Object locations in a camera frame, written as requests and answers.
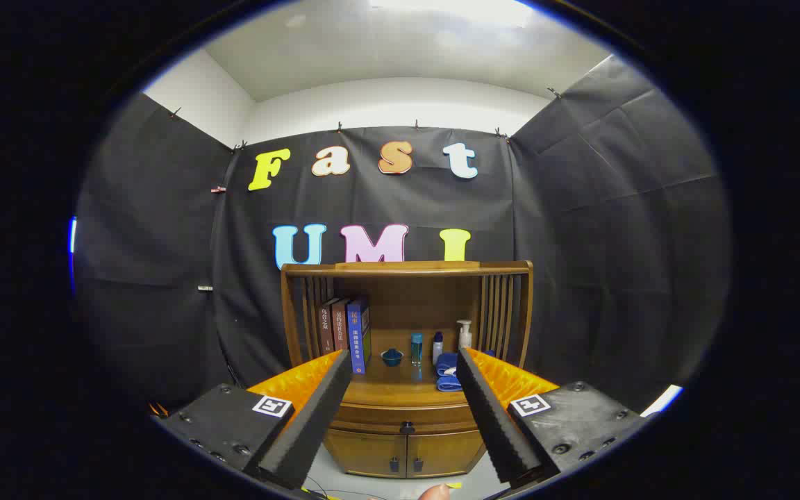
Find dark brown book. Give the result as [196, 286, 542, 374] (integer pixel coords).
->
[318, 299, 338, 355]

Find wooden cabinet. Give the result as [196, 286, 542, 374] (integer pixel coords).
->
[280, 260, 535, 480]

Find folded blue towel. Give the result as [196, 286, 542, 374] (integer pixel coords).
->
[436, 352, 465, 393]

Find wooden cabinet door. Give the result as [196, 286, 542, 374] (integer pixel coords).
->
[324, 429, 408, 478]
[407, 429, 488, 478]

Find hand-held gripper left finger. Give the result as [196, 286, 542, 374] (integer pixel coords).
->
[152, 349, 353, 491]

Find wooden countertop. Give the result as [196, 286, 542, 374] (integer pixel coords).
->
[334, 347, 477, 409]

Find thick blue book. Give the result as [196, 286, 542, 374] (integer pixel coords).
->
[347, 295, 373, 376]

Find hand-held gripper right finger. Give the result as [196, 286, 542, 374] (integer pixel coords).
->
[456, 347, 654, 487]

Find wooden drawer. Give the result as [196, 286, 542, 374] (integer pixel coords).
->
[329, 399, 481, 437]

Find ceiling light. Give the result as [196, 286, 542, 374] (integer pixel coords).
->
[370, 0, 534, 27]

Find thin floor cables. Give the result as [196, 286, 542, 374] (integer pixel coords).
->
[301, 476, 373, 500]

